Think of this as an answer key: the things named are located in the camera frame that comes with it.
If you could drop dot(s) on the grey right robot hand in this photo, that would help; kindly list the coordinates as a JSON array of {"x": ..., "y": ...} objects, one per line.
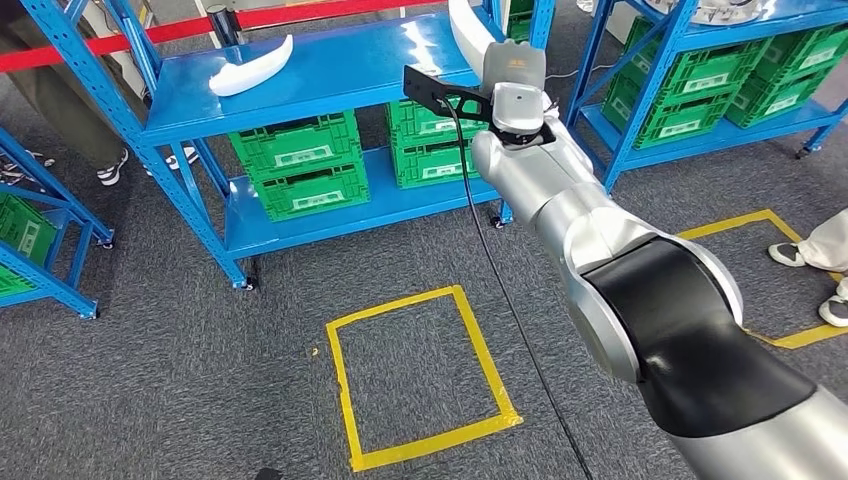
[{"x": 513, "y": 63}]

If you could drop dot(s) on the white part with handwriting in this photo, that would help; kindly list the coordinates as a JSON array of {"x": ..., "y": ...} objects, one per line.
[{"x": 467, "y": 33}]

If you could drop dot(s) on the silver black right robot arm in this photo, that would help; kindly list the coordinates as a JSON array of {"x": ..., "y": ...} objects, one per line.
[{"x": 629, "y": 278}]

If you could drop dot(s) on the blue metal shelf rack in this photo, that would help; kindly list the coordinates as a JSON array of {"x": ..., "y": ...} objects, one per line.
[
  {"x": 715, "y": 132},
  {"x": 318, "y": 73},
  {"x": 46, "y": 278}
]

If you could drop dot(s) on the white grey moulded part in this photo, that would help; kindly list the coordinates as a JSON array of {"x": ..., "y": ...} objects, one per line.
[{"x": 722, "y": 10}]

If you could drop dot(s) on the long white plastic part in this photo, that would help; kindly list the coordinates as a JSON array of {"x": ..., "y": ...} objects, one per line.
[{"x": 252, "y": 69}]

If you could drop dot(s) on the large green plastic crate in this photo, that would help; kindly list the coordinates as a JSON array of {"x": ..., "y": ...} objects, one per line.
[{"x": 696, "y": 66}]

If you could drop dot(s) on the red barrier belt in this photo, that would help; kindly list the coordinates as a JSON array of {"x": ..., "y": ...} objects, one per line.
[{"x": 179, "y": 28}]

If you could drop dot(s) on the person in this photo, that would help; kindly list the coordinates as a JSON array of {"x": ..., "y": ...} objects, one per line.
[
  {"x": 63, "y": 106},
  {"x": 828, "y": 245}
]

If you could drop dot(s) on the yellow floor tape square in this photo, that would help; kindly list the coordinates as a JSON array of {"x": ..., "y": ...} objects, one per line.
[{"x": 424, "y": 447}]

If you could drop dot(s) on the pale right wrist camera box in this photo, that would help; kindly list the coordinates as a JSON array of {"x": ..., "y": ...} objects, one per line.
[{"x": 518, "y": 106}]

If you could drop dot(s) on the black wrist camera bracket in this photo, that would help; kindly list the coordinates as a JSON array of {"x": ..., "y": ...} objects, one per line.
[{"x": 430, "y": 89}]

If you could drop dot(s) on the black stanchion post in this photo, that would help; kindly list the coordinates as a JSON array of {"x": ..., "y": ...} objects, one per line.
[{"x": 224, "y": 23}]

